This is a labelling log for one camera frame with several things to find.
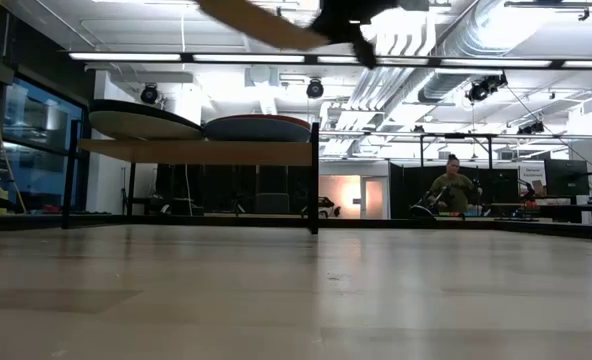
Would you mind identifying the white printed sign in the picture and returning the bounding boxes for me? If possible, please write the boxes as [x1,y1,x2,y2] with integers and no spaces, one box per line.
[519,162,548,197]

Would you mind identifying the black metal frame stand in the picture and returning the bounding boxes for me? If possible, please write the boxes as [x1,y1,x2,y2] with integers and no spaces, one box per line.
[418,131,496,171]

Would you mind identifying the black track light cluster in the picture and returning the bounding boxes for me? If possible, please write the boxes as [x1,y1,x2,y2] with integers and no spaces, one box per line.
[464,73,509,104]

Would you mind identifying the orange plate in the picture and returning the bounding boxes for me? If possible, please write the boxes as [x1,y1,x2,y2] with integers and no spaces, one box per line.
[194,0,332,53]

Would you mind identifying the silver ventilation duct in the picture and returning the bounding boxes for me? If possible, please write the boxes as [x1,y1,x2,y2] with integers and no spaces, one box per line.
[415,0,545,105]

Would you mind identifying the black ceiling spot lamp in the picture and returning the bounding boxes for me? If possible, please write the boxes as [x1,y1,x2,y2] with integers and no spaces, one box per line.
[305,77,326,101]
[139,83,160,106]

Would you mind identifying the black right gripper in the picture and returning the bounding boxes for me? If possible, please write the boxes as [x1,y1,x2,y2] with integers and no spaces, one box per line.
[307,0,403,71]

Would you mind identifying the dark chair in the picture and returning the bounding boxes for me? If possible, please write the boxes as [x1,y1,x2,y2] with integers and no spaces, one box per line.
[254,191,291,216]

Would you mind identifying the black overhead frame bar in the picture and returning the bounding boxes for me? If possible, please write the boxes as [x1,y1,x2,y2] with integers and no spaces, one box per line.
[65,50,592,71]

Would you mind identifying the dark computer monitor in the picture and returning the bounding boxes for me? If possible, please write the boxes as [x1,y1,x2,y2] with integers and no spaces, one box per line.
[544,158,592,198]

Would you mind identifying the cream white plate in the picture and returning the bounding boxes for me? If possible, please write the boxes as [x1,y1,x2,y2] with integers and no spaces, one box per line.
[87,106,207,142]

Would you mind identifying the wooden shelf with black legs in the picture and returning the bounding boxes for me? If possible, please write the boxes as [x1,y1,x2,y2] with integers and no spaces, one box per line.
[61,119,322,235]

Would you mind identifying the person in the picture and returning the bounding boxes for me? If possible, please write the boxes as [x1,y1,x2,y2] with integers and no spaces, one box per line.
[427,153,484,217]

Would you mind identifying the blue plate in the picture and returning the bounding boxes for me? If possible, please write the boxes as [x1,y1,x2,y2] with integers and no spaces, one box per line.
[204,118,313,143]

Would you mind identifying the small black track lights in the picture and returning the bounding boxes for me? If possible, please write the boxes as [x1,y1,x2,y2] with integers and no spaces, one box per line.
[517,119,546,136]

